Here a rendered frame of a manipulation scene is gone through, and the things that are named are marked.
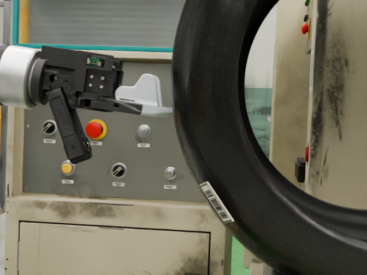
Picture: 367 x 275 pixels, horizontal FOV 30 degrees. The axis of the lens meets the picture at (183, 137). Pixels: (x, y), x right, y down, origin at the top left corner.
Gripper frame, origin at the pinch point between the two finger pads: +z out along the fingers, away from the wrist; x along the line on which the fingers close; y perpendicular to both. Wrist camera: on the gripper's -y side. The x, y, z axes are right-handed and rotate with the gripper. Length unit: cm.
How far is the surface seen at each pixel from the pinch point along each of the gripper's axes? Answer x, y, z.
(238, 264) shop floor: 389, -111, 12
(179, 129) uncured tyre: -8.5, -1.3, 2.9
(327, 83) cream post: 28.4, 9.3, 23.8
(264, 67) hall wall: 935, 61, 2
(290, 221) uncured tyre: -12.7, -10.2, 18.8
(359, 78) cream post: 28.4, 11.0, 29.2
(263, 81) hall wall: 935, 41, 3
